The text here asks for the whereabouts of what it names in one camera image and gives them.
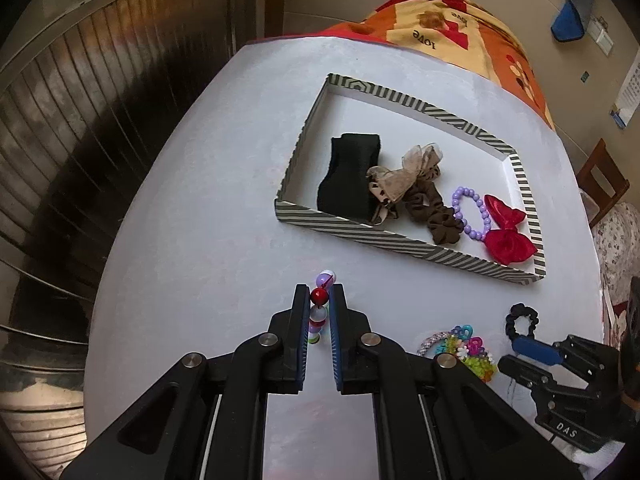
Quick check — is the white embossed tablecloth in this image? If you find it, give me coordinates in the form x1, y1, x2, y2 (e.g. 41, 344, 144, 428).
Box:
82, 35, 606, 480

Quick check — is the white wall switch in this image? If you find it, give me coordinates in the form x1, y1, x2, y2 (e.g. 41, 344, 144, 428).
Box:
586, 17, 617, 53

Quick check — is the wall calendar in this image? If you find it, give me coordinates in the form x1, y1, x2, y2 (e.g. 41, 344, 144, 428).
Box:
610, 55, 640, 131

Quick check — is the multicoloured large bead bracelet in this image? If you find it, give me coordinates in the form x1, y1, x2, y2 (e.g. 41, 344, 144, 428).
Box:
307, 269, 337, 346

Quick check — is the brown wooden chair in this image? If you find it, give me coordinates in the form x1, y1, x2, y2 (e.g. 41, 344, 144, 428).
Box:
576, 138, 631, 228

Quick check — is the black scrunchie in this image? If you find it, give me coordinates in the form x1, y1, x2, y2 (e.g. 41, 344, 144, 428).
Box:
504, 303, 541, 346

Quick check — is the grey ribbed round container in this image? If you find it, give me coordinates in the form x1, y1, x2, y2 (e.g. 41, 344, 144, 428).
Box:
0, 345, 88, 463

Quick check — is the dark wooden slatted door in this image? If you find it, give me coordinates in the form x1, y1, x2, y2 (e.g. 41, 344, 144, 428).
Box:
0, 0, 251, 311

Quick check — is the orange printed blanket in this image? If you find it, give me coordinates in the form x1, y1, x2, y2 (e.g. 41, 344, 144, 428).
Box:
320, 0, 558, 133

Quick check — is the brown scrunchie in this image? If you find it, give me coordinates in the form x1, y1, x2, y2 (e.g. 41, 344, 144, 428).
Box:
402, 165, 463, 247

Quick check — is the floral bedding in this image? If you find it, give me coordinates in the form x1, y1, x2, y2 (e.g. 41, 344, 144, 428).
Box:
590, 200, 640, 311

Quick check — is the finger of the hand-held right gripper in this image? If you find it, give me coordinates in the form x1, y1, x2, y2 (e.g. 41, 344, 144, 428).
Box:
497, 354, 557, 404
512, 332, 622, 387

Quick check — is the sparkly pastel bracelet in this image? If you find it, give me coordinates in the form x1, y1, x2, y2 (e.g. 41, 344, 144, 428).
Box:
416, 330, 453, 358

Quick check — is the striped rectangular box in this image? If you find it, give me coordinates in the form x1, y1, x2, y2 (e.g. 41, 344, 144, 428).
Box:
274, 73, 547, 286

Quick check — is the black knit headband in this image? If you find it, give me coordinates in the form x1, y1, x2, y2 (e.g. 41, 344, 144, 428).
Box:
316, 132, 383, 222

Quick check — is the red satin bow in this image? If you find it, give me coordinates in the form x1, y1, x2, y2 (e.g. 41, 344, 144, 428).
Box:
482, 194, 538, 267

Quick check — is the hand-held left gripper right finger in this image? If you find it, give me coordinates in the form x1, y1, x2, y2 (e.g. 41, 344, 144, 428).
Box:
327, 283, 583, 480

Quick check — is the purple bead bracelet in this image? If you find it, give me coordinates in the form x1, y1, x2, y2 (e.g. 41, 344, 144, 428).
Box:
452, 187, 492, 241

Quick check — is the dark red cloth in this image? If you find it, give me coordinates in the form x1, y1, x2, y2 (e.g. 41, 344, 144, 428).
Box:
602, 300, 631, 333

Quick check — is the colourful flower bead bracelet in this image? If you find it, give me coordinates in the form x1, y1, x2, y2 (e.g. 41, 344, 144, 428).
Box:
435, 325, 497, 383

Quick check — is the beige sheer bow hair tie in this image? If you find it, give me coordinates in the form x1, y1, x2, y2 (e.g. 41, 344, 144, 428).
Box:
366, 143, 445, 223

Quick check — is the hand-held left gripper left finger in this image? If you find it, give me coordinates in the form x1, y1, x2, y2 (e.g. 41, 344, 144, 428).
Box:
60, 283, 312, 480

